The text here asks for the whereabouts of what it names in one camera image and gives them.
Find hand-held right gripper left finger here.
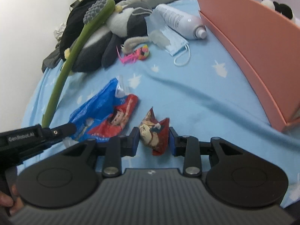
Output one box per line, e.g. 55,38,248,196
63,127,140,178

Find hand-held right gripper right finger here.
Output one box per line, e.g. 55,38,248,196
168,127,236,177

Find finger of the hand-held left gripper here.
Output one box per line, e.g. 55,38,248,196
41,122,77,147

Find red snack packet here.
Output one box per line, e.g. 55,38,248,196
139,107,170,156

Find blue snack wrapper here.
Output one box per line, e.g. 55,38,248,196
63,77,139,146

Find cream hair tie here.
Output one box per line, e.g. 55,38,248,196
123,36,150,52

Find blue face mask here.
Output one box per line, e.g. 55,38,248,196
144,10,191,66

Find pink cardboard box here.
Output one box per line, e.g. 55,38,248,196
191,0,300,133

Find small panda plush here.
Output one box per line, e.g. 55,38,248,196
261,0,296,24

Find person's left hand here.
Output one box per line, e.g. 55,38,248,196
0,185,24,216

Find dark grey blanket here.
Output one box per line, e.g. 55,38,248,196
42,47,65,73

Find pink fuzzy toy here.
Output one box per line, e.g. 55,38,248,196
116,44,150,65

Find white crumpled clothes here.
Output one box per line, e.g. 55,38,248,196
54,23,67,40

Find black jacket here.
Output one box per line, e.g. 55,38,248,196
58,0,150,54

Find grey penguin plush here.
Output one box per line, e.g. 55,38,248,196
63,1,154,73

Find white spray bottle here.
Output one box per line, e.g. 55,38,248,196
155,3,208,40

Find green long-handled brush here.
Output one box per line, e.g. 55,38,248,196
42,0,116,128

